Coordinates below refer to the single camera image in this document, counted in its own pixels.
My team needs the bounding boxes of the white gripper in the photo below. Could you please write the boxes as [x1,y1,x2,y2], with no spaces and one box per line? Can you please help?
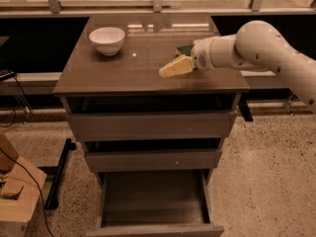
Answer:
[159,38,215,78]

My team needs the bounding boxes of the green and yellow sponge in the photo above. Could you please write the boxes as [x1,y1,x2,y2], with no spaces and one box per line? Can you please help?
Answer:
[176,45,193,56]

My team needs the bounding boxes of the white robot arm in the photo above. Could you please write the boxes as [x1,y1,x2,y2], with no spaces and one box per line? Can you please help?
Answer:
[159,21,316,113]

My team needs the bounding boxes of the grey top drawer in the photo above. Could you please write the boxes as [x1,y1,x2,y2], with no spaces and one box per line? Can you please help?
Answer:
[68,111,237,142]

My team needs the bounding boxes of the grey drawer cabinet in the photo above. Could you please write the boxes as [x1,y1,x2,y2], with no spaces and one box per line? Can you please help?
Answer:
[51,14,250,237]

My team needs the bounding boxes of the grey middle drawer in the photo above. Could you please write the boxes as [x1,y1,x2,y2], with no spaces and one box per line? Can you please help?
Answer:
[85,149,222,173]

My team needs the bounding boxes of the grey open bottom drawer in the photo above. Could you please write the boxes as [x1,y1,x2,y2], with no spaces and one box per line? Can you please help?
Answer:
[86,170,224,237]

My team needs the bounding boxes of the black stand foot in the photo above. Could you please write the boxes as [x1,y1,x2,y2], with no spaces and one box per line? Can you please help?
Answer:
[238,96,253,122]

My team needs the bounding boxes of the white ceramic bowl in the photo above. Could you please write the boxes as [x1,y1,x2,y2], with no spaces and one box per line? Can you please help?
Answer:
[89,27,125,56]

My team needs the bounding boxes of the black floor stand bar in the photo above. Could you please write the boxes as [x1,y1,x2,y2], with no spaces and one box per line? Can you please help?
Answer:
[44,138,76,210]

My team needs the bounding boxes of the wooden box stand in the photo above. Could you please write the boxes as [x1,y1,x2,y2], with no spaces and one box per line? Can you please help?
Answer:
[0,133,46,237]

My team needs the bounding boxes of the metal window frame rail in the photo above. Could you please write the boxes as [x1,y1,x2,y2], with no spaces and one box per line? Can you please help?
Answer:
[0,0,316,18]

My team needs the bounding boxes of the black cable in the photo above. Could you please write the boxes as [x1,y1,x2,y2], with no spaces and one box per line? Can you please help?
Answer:
[0,147,55,237]

